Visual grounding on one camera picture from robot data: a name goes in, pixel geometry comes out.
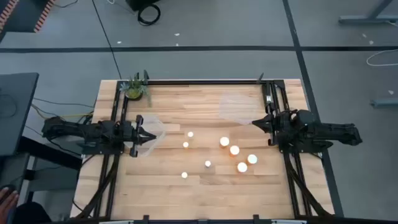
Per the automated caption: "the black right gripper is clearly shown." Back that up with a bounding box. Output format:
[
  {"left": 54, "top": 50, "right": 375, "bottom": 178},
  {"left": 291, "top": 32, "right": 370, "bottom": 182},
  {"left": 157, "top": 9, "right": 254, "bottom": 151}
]
[{"left": 251, "top": 108, "right": 292, "bottom": 147}]

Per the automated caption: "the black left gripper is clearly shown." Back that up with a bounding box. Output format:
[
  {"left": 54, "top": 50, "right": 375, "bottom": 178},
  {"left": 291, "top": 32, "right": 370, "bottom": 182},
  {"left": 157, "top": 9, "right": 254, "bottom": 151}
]
[{"left": 119, "top": 114, "right": 157, "bottom": 158}]

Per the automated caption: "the clear plastic bin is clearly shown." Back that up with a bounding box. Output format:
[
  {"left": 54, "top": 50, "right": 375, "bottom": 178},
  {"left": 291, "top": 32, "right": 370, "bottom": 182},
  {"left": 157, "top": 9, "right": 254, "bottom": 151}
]
[
  {"left": 218, "top": 91, "right": 265, "bottom": 126},
  {"left": 132, "top": 113, "right": 167, "bottom": 157}
]

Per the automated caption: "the black clamp with silver plate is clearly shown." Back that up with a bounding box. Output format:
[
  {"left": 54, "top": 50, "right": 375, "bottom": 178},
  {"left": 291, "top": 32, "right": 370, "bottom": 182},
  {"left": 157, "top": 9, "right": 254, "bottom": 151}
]
[{"left": 263, "top": 81, "right": 274, "bottom": 108}]

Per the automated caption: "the green succulent in pot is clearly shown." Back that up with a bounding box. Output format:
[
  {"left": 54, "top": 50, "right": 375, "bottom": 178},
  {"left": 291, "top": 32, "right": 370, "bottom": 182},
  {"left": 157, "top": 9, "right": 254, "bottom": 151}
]
[{"left": 119, "top": 72, "right": 153, "bottom": 108}]

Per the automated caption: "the black desk crossbeam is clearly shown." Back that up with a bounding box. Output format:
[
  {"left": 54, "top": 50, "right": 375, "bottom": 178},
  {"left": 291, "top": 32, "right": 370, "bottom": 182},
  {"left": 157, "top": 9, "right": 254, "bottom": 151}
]
[{"left": 18, "top": 136, "right": 82, "bottom": 170}]

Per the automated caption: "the grey floor foot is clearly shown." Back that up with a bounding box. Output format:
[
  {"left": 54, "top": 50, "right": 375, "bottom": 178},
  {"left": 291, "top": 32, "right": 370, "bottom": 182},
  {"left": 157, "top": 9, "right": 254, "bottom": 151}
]
[{"left": 369, "top": 98, "right": 398, "bottom": 109}]

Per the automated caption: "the black desk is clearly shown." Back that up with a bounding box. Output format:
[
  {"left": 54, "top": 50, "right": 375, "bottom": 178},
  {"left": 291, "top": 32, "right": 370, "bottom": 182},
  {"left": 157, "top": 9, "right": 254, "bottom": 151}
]
[{"left": 0, "top": 72, "right": 40, "bottom": 156}]

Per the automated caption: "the black equipment box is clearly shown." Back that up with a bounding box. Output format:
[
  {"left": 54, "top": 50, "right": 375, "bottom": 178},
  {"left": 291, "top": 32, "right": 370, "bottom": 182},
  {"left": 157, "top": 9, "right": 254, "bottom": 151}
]
[{"left": 126, "top": 0, "right": 161, "bottom": 12}]

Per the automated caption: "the grey table leg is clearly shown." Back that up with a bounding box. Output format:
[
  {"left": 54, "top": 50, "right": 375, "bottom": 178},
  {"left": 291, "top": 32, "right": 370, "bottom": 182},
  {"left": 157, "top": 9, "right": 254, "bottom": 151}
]
[{"left": 338, "top": 0, "right": 398, "bottom": 26}]

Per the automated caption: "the person's hand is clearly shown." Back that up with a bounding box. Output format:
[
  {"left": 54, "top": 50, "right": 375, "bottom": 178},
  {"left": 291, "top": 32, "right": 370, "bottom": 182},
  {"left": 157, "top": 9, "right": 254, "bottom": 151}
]
[{"left": 0, "top": 186, "right": 20, "bottom": 223}]

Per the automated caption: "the black mat with orange-striped edges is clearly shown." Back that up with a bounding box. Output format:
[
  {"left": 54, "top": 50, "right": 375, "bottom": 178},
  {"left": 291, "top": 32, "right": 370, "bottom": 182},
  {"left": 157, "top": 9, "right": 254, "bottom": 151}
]
[{"left": 0, "top": 0, "right": 57, "bottom": 34}]

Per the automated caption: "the yellow cable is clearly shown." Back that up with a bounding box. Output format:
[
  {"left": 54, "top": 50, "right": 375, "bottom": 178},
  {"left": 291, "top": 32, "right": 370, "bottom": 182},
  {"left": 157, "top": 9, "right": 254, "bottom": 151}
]
[{"left": 30, "top": 103, "right": 95, "bottom": 120}]

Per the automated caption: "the black aluminium rig frame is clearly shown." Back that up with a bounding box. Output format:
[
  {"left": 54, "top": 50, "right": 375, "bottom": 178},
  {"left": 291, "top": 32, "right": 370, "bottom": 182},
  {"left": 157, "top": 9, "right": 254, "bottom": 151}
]
[{"left": 73, "top": 78, "right": 335, "bottom": 224}]

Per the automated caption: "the thin black floor cable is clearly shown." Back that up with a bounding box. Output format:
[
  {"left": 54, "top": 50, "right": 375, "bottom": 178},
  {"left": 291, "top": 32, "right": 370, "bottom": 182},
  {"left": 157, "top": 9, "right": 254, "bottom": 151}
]
[{"left": 91, "top": 0, "right": 123, "bottom": 80}]

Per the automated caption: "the coiled black cable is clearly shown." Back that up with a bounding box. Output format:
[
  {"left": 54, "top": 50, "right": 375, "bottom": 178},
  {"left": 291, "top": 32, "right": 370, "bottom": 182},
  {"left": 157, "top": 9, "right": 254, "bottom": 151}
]
[{"left": 136, "top": 2, "right": 162, "bottom": 27}]

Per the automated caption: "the white floor cable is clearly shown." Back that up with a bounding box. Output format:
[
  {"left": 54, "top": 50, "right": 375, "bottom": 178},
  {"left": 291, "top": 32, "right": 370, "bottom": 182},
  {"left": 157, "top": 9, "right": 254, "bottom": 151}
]
[{"left": 366, "top": 48, "right": 398, "bottom": 67}]

